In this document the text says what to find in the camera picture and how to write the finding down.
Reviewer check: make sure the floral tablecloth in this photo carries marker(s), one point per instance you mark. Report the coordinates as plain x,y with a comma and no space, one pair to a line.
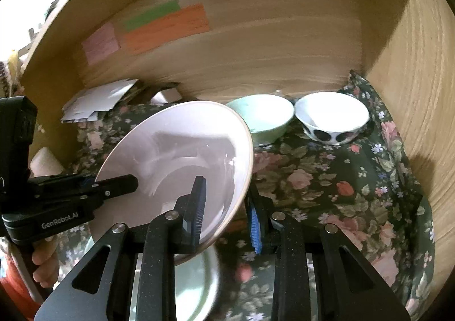
365,187

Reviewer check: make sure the pink sticky note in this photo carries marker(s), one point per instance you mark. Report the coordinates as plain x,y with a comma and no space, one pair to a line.
101,44

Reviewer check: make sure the white spotted bowl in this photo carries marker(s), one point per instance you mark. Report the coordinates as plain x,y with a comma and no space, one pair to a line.
331,118

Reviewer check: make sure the left hand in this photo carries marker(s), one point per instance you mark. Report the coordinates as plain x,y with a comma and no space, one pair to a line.
47,262

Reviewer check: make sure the green sticky note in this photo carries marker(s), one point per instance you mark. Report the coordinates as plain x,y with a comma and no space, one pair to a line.
151,14

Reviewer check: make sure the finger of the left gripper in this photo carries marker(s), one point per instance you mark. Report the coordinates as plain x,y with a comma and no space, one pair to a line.
115,187

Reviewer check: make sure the pink bowl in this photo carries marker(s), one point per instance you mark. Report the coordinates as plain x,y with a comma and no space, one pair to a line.
166,152

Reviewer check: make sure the mint green bowl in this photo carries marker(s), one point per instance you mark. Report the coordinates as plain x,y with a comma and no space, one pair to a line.
267,116

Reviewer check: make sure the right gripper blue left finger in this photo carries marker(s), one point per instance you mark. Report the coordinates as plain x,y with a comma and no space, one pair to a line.
191,214

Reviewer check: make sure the orange sticky note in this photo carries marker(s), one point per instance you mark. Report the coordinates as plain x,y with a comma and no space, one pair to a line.
180,24

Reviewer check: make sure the mint green plate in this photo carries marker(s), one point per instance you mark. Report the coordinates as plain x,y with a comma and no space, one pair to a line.
197,284

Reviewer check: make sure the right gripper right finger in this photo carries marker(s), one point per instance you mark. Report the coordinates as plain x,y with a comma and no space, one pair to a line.
259,210

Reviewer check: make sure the wooden shelf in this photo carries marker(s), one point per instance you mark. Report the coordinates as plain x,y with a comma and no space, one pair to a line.
252,46

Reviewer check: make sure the stack of white papers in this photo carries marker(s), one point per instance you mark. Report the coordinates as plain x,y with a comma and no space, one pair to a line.
91,101

